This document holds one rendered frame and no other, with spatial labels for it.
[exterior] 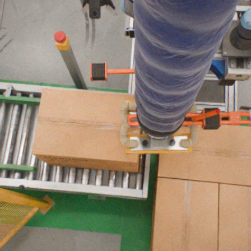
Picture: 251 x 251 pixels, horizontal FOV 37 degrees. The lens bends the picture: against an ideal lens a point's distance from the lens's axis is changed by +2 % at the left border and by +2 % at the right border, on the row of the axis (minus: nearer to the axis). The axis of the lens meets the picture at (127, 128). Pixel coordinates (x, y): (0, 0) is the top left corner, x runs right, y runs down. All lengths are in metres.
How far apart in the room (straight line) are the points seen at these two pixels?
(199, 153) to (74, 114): 0.89
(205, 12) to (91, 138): 1.46
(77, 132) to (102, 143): 0.16
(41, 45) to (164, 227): 1.94
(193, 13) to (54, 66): 2.68
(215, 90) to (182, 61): 2.09
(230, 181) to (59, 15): 2.11
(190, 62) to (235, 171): 1.66
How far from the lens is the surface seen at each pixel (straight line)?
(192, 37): 0.84
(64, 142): 2.12
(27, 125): 2.63
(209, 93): 3.00
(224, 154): 2.54
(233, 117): 1.85
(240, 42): 2.20
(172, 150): 1.89
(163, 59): 0.93
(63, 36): 2.25
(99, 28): 3.46
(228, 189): 2.51
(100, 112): 2.14
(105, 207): 2.99
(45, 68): 3.37
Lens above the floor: 2.97
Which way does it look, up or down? 75 degrees down
